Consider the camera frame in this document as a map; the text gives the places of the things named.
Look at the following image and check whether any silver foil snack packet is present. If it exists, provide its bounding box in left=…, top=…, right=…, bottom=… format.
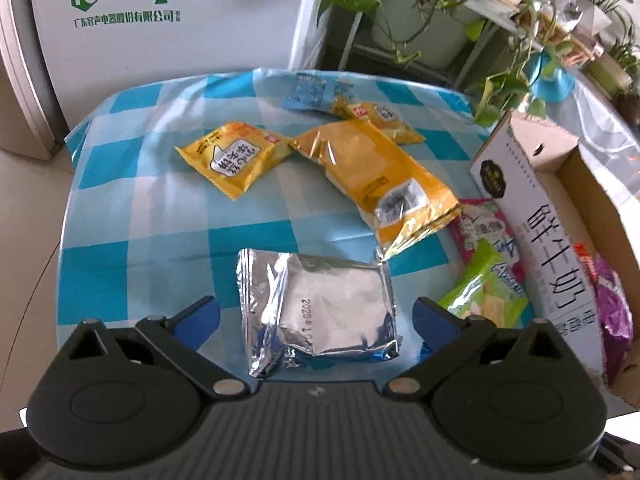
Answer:
left=236, top=248, right=403, bottom=378

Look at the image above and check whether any blue checkered tablecloth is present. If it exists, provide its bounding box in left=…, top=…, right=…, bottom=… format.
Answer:
left=59, top=67, right=546, bottom=361

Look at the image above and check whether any purple snack packet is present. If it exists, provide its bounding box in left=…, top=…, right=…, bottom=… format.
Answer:
left=575, top=244, right=635, bottom=386

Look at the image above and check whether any blue snack packet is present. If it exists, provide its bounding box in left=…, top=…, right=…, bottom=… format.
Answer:
left=283, top=72, right=353, bottom=113

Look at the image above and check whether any yellow snack packet speech-bubble print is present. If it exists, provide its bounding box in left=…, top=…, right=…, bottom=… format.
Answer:
left=173, top=121, right=296, bottom=202

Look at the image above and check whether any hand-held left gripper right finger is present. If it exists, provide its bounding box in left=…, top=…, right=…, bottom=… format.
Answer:
left=384, top=296, right=576, bottom=401

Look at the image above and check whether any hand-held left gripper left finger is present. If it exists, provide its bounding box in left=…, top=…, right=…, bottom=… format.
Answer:
left=59, top=296, right=248, bottom=401

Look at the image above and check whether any small yellow snack packet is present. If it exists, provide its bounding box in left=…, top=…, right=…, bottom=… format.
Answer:
left=332, top=99, right=426, bottom=146

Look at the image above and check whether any white printed cardboard box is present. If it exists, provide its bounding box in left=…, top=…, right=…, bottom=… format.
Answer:
left=470, top=110, right=640, bottom=408

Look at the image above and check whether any green snack packet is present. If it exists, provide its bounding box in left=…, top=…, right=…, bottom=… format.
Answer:
left=437, top=240, right=530, bottom=326

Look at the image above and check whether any blue cone-shaped object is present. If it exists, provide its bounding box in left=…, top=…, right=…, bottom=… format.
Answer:
left=530, top=52, right=576, bottom=103

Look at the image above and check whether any clear plastic sheet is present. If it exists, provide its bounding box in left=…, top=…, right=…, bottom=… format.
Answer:
left=565, top=75, right=640, bottom=211

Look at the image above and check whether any white metal plant stand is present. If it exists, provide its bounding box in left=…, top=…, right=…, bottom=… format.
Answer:
left=340, top=0, right=606, bottom=91

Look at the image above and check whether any pink snack packet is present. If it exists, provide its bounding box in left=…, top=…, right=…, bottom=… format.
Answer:
left=446, top=199, right=526, bottom=286

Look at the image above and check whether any white refrigerator with green print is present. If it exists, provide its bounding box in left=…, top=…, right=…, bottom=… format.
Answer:
left=27, top=0, right=328, bottom=133

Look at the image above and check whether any large orange snack packet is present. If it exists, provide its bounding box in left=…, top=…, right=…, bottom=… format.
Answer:
left=290, top=119, right=462, bottom=261

